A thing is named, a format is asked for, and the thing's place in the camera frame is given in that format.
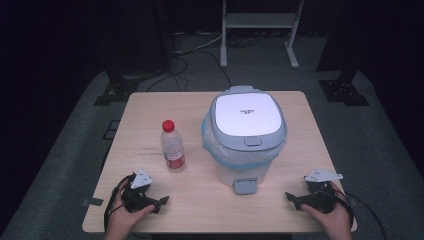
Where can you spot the white metal stand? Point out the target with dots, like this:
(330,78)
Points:
(258,20)

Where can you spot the person's right hand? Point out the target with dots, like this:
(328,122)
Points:
(336,223)

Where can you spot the person's left hand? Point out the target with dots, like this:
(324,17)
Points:
(121,221)

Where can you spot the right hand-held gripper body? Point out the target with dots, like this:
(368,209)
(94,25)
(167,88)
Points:
(321,198)

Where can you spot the clear plastic bottle red cap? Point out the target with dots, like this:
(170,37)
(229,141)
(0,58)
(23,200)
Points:
(172,150)

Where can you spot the grey tape strip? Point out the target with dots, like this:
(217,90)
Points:
(93,201)

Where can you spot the white trash can grey lid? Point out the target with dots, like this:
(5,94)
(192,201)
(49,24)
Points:
(248,116)

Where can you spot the black stand base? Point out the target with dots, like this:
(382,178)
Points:
(115,90)
(343,91)

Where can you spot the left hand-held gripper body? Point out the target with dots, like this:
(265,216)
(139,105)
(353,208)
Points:
(135,196)

